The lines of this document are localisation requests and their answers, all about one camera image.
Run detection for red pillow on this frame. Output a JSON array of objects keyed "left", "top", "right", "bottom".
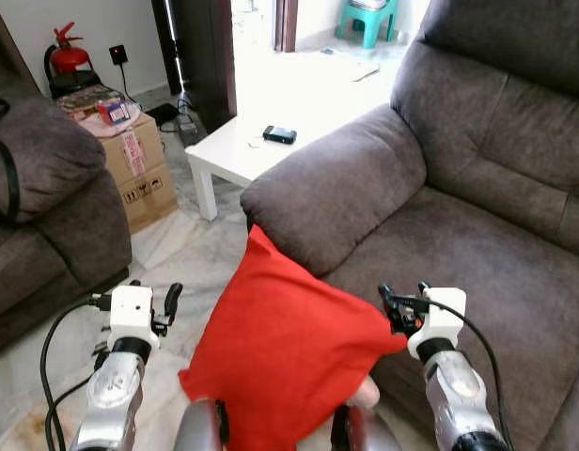
[{"left": 179, "top": 224, "right": 409, "bottom": 451}]

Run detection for large grey recliner sofa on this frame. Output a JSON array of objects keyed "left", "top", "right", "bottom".
[{"left": 241, "top": 0, "right": 579, "bottom": 451}]

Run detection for cardboard box with handling symbols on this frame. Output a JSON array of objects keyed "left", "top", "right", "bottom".
[{"left": 120, "top": 164, "right": 180, "bottom": 234}]

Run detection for grey fabric armchair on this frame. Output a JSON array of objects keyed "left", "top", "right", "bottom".
[{"left": 0, "top": 89, "right": 133, "bottom": 358}]

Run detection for cardboard box with red label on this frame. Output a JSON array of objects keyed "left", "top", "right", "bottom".
[{"left": 100, "top": 111, "right": 168, "bottom": 186}]

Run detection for pink plastic bag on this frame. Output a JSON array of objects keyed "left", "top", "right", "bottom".
[{"left": 81, "top": 106, "right": 142, "bottom": 140}]

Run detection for white low table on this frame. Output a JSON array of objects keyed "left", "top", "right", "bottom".
[{"left": 186, "top": 56, "right": 403, "bottom": 223}]

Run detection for small blue red carton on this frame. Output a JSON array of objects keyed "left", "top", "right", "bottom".
[{"left": 97, "top": 99, "right": 132, "bottom": 127}]

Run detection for dark patterned tray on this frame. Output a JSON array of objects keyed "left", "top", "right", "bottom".
[{"left": 57, "top": 86, "right": 121, "bottom": 116}]

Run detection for small black device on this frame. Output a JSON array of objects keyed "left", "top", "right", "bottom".
[{"left": 262, "top": 125, "right": 298, "bottom": 146}]

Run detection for black bag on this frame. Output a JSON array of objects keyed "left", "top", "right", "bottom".
[{"left": 48, "top": 70, "right": 104, "bottom": 101}]

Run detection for red fire extinguisher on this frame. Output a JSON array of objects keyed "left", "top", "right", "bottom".
[{"left": 43, "top": 21, "right": 94, "bottom": 78}]

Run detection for dark wooden door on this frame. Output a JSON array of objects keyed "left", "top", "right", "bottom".
[{"left": 152, "top": 0, "right": 237, "bottom": 134}]

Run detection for green plastic stool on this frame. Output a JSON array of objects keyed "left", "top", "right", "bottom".
[{"left": 336, "top": 0, "right": 399, "bottom": 50}]

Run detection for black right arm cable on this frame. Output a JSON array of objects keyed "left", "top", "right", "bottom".
[{"left": 393, "top": 295, "right": 507, "bottom": 443}]

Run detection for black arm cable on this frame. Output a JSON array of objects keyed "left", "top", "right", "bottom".
[
  {"left": 393, "top": 295, "right": 507, "bottom": 443},
  {"left": 39, "top": 293, "right": 114, "bottom": 451}
]

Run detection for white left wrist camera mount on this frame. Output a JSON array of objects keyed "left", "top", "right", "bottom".
[{"left": 108, "top": 287, "right": 156, "bottom": 341}]

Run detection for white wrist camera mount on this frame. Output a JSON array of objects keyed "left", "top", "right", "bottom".
[
  {"left": 409, "top": 287, "right": 467, "bottom": 360},
  {"left": 108, "top": 287, "right": 156, "bottom": 341}
]

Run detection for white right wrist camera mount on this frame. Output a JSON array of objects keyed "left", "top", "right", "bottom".
[{"left": 409, "top": 287, "right": 467, "bottom": 360}]

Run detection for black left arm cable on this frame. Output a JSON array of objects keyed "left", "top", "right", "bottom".
[{"left": 39, "top": 293, "right": 114, "bottom": 451}]

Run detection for black power adapter with cables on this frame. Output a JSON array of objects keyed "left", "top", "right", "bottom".
[{"left": 145, "top": 92, "right": 203, "bottom": 144}]

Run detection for black socket cable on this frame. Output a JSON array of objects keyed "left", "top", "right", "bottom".
[{"left": 118, "top": 63, "right": 142, "bottom": 106}]

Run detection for brown door frame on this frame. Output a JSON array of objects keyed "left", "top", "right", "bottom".
[{"left": 274, "top": 0, "right": 300, "bottom": 54}]

